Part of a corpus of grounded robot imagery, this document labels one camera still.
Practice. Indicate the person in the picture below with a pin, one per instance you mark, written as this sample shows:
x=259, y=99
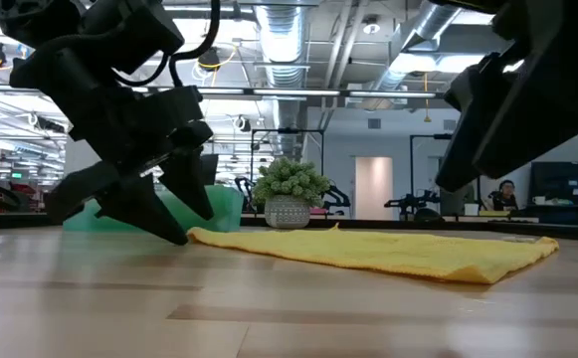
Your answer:
x=505, y=196

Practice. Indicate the teal plastic basket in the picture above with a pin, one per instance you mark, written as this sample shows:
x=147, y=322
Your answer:
x=226, y=209

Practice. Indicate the pale door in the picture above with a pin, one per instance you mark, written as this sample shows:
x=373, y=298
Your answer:
x=373, y=189

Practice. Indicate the silver ventilation duct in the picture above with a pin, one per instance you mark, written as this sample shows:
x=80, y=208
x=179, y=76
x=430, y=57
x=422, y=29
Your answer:
x=433, y=20
x=283, y=40

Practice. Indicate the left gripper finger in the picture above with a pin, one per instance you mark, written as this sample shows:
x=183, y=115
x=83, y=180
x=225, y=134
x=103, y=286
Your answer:
x=144, y=209
x=191, y=184

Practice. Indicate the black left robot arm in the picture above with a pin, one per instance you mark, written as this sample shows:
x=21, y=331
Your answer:
x=119, y=30

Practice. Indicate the black office monitor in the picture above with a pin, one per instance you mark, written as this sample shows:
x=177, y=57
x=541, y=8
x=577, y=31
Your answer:
x=211, y=169

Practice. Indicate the yellow microfiber towel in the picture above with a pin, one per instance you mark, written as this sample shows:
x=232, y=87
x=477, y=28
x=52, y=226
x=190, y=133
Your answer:
x=368, y=251

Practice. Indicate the black stand frame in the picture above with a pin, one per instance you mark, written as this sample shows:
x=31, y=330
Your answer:
x=288, y=130
x=440, y=136

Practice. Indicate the dark cabinet with screen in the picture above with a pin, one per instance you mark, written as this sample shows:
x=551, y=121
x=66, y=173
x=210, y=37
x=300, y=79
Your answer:
x=557, y=186

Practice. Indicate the long ceiling light bar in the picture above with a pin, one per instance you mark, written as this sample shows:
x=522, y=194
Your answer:
x=293, y=92

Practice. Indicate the green plant in patterned pot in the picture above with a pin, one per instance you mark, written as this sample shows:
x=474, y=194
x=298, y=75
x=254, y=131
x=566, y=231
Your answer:
x=288, y=184

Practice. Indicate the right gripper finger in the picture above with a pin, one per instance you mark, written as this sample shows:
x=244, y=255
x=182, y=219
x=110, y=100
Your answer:
x=547, y=114
x=472, y=119

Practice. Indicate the idle black robot arm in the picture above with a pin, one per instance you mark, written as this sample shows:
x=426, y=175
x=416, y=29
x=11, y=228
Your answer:
x=413, y=201
x=338, y=196
x=244, y=186

